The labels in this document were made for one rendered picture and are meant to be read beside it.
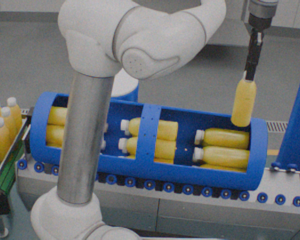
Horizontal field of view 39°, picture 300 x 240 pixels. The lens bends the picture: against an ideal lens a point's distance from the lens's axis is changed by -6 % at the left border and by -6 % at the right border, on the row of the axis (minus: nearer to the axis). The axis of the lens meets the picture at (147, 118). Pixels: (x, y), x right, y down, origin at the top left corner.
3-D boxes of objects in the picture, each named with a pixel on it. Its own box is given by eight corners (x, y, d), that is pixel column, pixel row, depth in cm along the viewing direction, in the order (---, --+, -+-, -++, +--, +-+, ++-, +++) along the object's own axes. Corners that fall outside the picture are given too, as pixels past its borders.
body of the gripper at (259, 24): (274, 20, 128) (268, 47, 134) (271, 10, 135) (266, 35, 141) (251, 17, 129) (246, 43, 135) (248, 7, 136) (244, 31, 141)
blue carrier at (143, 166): (252, 206, 166) (271, 155, 147) (34, 175, 171) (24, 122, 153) (250, 155, 187) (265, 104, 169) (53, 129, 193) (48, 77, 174)
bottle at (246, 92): (229, 115, 161) (236, 71, 150) (247, 116, 161) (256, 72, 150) (232, 127, 155) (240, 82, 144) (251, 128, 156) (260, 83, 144)
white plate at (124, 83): (138, 66, 225) (138, 68, 225) (84, 63, 224) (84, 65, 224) (137, 96, 203) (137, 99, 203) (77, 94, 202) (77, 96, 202)
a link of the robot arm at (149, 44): (210, 15, 88) (157, -5, 94) (160, 47, 77) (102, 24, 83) (203, 66, 97) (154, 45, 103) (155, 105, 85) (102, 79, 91)
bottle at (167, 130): (177, 128, 170) (127, 122, 171) (178, 118, 164) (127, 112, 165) (175, 144, 166) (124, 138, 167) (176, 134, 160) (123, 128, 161)
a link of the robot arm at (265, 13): (276, -6, 132) (273, 11, 136) (249, -10, 132) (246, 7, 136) (280, 4, 125) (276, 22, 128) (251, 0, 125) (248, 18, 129)
